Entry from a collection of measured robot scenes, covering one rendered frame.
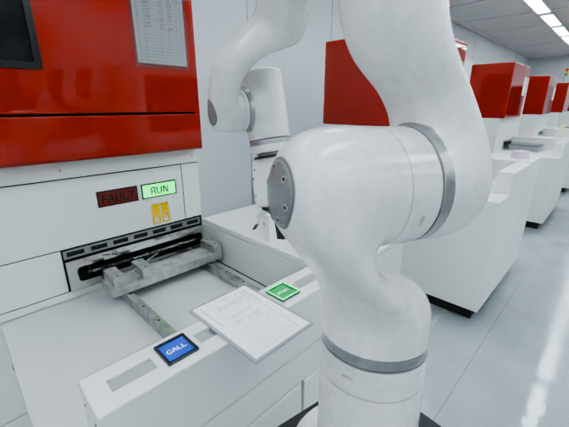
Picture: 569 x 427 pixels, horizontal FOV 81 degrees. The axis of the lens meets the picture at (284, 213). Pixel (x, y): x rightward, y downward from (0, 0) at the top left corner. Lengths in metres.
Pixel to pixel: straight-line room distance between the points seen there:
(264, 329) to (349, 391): 0.29
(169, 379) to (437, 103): 0.53
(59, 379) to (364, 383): 0.68
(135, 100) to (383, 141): 0.86
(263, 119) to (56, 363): 0.70
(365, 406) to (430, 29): 0.36
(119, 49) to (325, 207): 0.89
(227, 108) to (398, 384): 0.48
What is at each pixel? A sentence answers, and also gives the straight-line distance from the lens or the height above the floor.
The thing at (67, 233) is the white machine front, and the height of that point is 1.02.
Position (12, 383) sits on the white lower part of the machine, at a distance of 1.27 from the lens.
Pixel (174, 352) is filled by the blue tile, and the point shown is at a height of 0.96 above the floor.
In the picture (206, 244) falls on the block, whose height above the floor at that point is 0.90.
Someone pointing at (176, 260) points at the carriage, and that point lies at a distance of 1.16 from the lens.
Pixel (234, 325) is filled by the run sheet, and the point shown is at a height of 0.96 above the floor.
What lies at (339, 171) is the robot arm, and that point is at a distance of 0.27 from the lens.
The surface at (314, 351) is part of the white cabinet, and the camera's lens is 0.88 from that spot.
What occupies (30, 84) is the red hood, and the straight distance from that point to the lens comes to 1.01.
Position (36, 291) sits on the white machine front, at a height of 0.88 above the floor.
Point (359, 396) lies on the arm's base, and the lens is 0.40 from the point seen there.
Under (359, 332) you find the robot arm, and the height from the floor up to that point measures 1.15.
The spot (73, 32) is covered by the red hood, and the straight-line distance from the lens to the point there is 1.05.
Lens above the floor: 1.36
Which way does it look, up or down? 18 degrees down
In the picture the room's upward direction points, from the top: straight up
